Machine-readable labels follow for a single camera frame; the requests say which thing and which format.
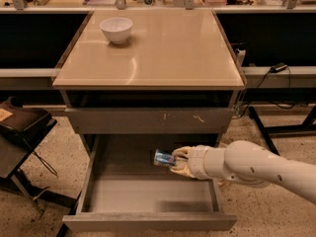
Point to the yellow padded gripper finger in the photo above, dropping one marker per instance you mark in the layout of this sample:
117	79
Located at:
183	171
182	152

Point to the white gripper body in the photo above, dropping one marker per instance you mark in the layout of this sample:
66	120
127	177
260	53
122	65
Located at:
198	162

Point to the blue silver redbull can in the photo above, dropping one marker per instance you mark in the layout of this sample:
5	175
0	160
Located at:
162	158

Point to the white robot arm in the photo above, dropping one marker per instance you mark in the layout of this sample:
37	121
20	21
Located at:
246	163

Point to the grey open middle drawer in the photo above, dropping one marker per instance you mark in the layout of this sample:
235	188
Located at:
125	191

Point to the beige top drawer cabinet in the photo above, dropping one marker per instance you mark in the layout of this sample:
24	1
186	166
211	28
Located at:
173	58

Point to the grey top drawer front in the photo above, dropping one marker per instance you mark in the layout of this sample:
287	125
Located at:
149	120

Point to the white ceramic bowl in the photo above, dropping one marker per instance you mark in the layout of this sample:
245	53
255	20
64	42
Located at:
117	29

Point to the black side cart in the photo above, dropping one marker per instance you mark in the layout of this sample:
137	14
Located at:
21	132

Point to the black power adapter with cable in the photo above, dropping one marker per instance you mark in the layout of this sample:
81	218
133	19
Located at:
279	85

